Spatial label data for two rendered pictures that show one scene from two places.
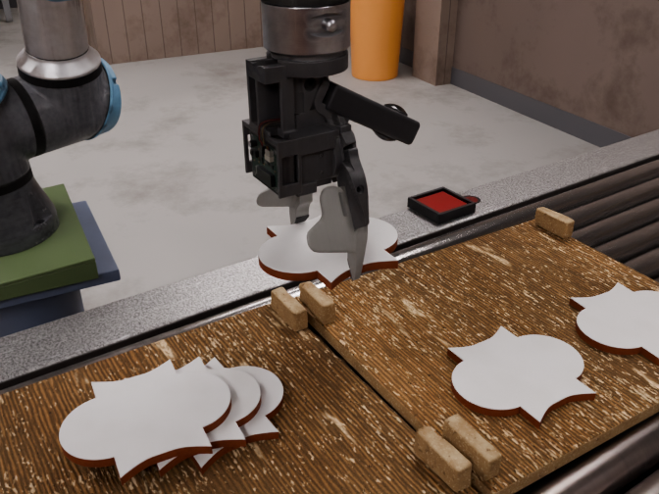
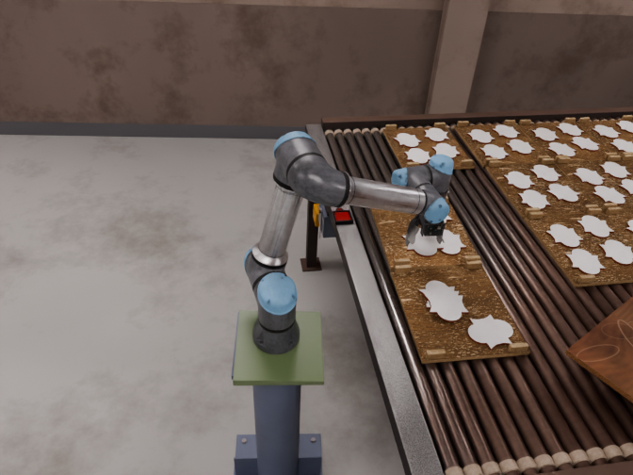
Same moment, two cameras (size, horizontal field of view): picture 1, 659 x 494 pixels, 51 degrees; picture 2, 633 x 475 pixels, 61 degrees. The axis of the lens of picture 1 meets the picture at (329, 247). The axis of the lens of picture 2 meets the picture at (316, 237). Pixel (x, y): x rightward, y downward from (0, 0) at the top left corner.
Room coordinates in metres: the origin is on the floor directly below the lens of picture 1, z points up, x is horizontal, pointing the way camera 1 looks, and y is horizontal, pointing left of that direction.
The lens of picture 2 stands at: (0.38, 1.50, 2.23)
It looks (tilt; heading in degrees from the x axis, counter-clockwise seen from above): 38 degrees down; 293
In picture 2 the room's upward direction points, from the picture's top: 3 degrees clockwise
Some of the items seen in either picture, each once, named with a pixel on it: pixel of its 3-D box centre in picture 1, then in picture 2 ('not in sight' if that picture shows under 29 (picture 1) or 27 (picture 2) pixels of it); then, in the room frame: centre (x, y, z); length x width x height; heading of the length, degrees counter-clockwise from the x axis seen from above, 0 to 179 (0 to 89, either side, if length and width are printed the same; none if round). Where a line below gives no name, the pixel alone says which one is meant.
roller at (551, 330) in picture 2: not in sight; (490, 238); (0.41, -0.35, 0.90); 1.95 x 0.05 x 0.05; 124
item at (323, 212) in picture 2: not in sight; (330, 219); (1.10, -0.34, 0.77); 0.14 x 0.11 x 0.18; 124
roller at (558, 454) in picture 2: not in sight; (443, 241); (0.58, -0.24, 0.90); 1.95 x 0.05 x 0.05; 124
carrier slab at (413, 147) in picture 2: not in sight; (427, 145); (0.84, -0.91, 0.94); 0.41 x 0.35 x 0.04; 124
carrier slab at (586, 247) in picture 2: not in sight; (590, 243); (0.04, -0.45, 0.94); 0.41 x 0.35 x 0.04; 124
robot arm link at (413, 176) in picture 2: not in sight; (413, 182); (0.66, 0.10, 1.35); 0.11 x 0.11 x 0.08; 44
